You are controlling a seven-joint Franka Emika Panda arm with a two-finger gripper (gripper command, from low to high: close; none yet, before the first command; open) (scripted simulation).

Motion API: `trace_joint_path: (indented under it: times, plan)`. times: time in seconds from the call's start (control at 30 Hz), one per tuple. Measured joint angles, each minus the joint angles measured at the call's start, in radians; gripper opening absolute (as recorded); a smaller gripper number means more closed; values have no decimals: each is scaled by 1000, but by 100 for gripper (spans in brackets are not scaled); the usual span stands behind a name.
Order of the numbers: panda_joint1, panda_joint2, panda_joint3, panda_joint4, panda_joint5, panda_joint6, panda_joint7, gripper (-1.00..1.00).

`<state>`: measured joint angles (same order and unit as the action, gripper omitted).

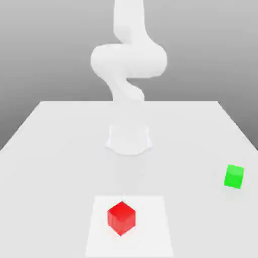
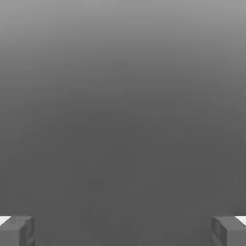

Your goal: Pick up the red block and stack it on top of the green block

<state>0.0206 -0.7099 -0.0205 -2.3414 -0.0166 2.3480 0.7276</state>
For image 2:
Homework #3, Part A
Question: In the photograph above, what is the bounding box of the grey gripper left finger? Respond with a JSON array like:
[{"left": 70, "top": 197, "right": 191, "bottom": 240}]
[{"left": 0, "top": 215, "right": 36, "bottom": 246}]

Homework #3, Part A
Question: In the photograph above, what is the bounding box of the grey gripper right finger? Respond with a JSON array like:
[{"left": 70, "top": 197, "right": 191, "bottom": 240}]
[{"left": 210, "top": 215, "right": 246, "bottom": 246}]

